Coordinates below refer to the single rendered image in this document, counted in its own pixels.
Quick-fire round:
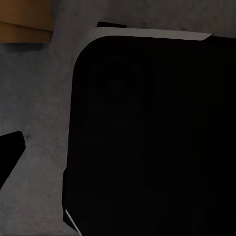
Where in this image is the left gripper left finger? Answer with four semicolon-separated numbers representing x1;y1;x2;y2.
0;131;26;190

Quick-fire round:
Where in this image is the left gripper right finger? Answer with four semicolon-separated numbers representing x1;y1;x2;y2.
220;131;236;170

